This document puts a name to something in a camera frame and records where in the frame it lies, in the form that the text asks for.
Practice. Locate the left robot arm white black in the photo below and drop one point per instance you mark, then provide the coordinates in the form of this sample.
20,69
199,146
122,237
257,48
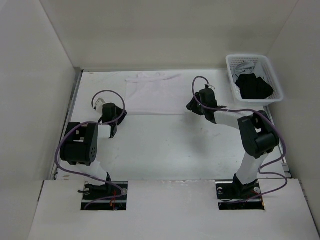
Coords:
79,146

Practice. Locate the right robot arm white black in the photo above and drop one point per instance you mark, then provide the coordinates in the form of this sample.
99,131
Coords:
258,136

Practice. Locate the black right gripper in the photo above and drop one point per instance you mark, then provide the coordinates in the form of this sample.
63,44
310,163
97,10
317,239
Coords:
192,106

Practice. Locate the white plastic mesh basket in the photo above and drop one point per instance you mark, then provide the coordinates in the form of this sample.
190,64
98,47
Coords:
235,59

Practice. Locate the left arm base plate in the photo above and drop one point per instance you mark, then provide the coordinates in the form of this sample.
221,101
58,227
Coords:
102,198

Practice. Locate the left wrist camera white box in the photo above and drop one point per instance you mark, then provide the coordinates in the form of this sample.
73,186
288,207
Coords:
98,105

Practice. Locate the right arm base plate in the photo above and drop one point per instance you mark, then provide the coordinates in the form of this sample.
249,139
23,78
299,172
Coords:
230,199

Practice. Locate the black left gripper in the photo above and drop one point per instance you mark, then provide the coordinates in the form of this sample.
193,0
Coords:
122,117

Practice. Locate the grey white tank top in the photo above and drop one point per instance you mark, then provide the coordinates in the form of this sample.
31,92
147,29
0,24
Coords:
247,68

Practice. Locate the black tank top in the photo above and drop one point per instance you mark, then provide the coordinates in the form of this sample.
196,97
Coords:
253,88

